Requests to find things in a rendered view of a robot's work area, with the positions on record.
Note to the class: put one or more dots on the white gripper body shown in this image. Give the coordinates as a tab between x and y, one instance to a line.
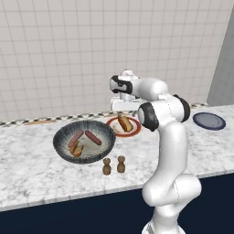
125	105

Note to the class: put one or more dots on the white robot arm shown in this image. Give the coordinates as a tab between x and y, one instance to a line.
169	143

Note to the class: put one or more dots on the brown hot dog bun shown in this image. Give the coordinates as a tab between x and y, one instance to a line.
125	123
76	150

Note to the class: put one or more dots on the red rimmed white plate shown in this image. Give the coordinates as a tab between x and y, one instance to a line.
114	125

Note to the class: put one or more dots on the reddish brown sausage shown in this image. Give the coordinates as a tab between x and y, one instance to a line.
75	138
93	137

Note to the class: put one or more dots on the dark patterned bowl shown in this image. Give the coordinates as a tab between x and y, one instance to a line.
62	143

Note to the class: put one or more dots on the dark blue plate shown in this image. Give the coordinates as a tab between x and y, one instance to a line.
209	121

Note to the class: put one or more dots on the brown wooden shaker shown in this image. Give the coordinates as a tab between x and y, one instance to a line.
107	167
121	165

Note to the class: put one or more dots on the navy cupboard front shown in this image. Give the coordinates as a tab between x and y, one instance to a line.
76	216

